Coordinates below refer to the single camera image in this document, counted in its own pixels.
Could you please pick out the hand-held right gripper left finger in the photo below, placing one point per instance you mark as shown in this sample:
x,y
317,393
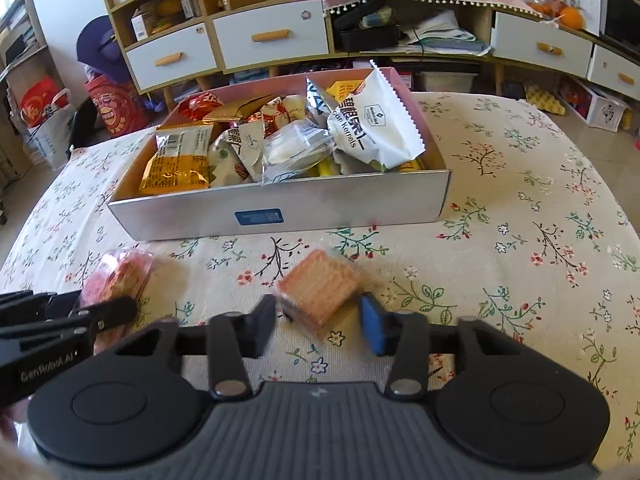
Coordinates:
x,y
260,327

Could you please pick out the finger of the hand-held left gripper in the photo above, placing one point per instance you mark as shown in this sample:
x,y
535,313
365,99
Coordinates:
x,y
112,312
40,302

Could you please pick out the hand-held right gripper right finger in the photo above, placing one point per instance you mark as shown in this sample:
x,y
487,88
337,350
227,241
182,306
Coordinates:
x,y
377,327

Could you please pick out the pink label rice cracker packet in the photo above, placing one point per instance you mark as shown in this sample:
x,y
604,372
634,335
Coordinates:
x,y
120,272

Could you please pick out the clear pink wafer packet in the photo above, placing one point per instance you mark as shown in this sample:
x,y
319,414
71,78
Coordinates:
x,y
320,285

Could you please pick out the pink cardboard box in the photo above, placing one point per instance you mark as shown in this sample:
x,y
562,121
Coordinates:
x,y
350,200

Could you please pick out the orange snack packet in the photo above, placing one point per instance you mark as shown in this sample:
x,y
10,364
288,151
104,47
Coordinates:
x,y
175,170

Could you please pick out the large yellow snack packet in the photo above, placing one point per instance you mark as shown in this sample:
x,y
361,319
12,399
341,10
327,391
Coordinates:
x,y
325,167

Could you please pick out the white triangular nut packet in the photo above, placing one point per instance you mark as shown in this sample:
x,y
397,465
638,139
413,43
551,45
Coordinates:
x,y
375,130

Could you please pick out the plain yellow snack packet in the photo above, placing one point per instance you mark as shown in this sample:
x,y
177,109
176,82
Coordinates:
x,y
345,91

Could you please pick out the person's beige fuzzy clothing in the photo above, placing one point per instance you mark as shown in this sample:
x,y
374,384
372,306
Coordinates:
x,y
20,462

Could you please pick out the white and red shopping bag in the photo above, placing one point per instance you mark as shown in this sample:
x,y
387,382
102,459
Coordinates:
x,y
42,125

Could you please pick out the black flat bag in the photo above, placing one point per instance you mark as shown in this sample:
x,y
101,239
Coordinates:
x,y
81,125

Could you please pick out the red gift bag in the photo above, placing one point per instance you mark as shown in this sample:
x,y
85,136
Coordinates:
x,y
117,107

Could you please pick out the wooden bookshelf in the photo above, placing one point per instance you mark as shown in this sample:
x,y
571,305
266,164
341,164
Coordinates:
x,y
20,70

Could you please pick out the purple hat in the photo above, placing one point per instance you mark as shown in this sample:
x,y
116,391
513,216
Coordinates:
x,y
100,45

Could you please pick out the yellow foam sheet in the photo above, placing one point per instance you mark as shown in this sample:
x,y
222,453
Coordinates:
x,y
541,95

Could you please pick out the small white box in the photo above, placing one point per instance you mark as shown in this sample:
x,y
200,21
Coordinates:
x,y
140,26

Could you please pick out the white drawer with round sticker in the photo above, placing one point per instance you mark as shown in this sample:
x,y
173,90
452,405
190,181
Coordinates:
x,y
270,35

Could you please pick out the black pouch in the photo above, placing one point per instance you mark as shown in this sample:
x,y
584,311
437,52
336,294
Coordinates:
x,y
365,32

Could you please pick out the pile of papers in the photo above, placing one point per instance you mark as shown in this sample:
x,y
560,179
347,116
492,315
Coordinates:
x,y
445,35

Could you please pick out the curved wooden side cabinet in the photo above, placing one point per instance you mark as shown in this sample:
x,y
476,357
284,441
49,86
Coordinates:
x,y
480,35

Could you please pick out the white box with dark print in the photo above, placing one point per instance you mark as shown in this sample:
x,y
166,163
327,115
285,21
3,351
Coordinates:
x,y
600,107

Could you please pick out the wide white cabinet drawer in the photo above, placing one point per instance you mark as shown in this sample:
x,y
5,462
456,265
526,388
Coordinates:
x,y
540,45

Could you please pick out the narrow white cabinet drawer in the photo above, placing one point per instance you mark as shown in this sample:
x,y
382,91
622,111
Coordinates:
x,y
615,75

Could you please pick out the microwave oven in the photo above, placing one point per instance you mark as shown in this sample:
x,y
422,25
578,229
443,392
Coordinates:
x,y
622,20

